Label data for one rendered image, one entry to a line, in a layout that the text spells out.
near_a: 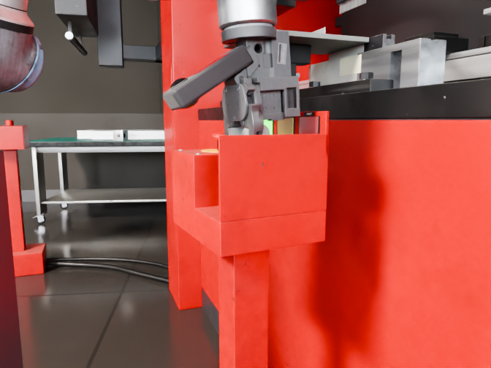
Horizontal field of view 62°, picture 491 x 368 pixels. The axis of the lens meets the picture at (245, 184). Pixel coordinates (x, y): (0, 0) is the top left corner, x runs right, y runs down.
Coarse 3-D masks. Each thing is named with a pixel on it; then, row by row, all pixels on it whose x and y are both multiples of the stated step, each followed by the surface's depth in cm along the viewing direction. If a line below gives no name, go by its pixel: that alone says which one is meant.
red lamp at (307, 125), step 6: (300, 120) 59; (306, 120) 58; (312, 120) 57; (318, 120) 56; (300, 126) 59; (306, 126) 58; (312, 126) 57; (300, 132) 60; (306, 132) 58; (312, 132) 57
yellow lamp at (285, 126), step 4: (280, 120) 64; (284, 120) 63; (288, 120) 62; (292, 120) 61; (280, 124) 64; (284, 124) 63; (288, 124) 62; (292, 124) 61; (280, 128) 65; (284, 128) 63; (288, 128) 62; (292, 128) 61; (280, 132) 65; (284, 132) 63; (288, 132) 63; (292, 132) 62
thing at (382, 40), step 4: (376, 36) 84; (380, 36) 83; (384, 36) 82; (388, 36) 84; (392, 36) 83; (372, 40) 85; (376, 40) 84; (380, 40) 83; (384, 40) 82; (388, 40) 83; (392, 40) 83; (364, 44) 88; (368, 44) 86; (372, 44) 85; (376, 44) 84; (380, 44) 83; (384, 44) 83; (388, 44) 83; (392, 44) 83; (364, 48) 88; (368, 48) 87; (372, 48) 85; (376, 48) 84
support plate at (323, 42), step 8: (296, 32) 80; (304, 32) 80; (296, 40) 84; (304, 40) 84; (312, 40) 84; (320, 40) 84; (328, 40) 84; (336, 40) 84; (344, 40) 84; (352, 40) 84; (360, 40) 85; (368, 40) 86; (232, 48) 93; (312, 48) 93; (320, 48) 93; (328, 48) 93; (336, 48) 93; (344, 48) 93
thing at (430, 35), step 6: (420, 36) 99; (426, 36) 98; (432, 36) 95; (438, 36) 95; (444, 36) 97; (450, 36) 98; (456, 36) 98; (450, 42) 96; (456, 42) 97; (462, 42) 98; (450, 48) 97; (456, 48) 97; (462, 48) 98
